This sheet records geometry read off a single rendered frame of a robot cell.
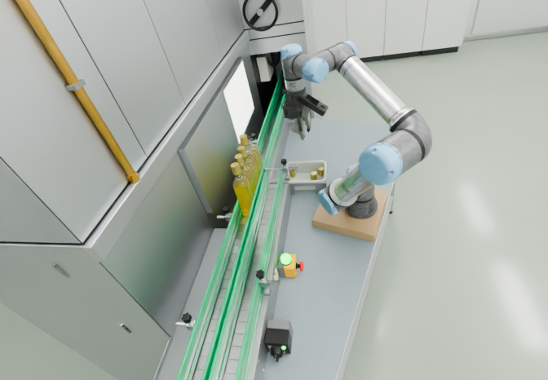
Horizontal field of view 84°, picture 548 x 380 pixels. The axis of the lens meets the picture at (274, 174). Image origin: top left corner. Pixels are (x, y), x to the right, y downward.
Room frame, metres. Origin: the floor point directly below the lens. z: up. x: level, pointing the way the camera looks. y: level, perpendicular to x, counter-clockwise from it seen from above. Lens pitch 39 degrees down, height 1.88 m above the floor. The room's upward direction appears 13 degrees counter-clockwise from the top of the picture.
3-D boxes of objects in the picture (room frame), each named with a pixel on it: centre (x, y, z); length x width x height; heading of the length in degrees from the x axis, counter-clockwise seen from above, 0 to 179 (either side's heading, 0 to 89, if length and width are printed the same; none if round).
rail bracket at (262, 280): (0.57, 0.10, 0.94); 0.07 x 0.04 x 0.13; 73
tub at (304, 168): (1.24, -0.17, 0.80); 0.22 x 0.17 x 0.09; 73
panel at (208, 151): (1.37, 0.17, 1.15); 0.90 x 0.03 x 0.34; 163
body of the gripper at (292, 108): (1.07, -0.15, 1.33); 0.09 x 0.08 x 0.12; 54
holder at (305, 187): (1.25, -0.14, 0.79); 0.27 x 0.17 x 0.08; 73
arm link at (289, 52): (1.06, -0.16, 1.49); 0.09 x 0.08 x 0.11; 24
